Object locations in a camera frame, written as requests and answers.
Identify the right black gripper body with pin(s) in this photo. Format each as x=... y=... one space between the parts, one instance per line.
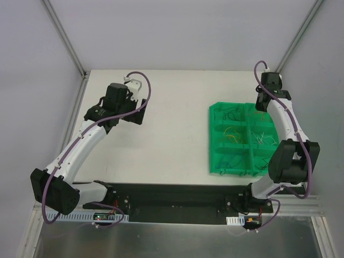
x=261 y=104

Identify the left aluminium frame post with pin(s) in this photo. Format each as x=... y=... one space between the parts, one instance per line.
x=53 y=16

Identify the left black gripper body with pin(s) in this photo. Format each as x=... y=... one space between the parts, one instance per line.
x=138 y=112

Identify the green compartment tray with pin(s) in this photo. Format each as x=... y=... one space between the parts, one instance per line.
x=242 y=140

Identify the right aluminium frame post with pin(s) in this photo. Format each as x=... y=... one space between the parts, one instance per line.
x=299 y=35

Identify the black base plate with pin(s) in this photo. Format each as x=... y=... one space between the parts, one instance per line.
x=184 y=204

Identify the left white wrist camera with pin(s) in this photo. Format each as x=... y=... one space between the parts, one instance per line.
x=134 y=87

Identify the aluminium front rail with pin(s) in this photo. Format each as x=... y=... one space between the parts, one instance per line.
x=283 y=205

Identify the aluminium frame post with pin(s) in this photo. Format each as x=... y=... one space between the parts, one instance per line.
x=299 y=35
x=53 y=16

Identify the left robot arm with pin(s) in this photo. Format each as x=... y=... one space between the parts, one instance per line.
x=53 y=186

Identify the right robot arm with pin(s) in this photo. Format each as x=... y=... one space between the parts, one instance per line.
x=291 y=166

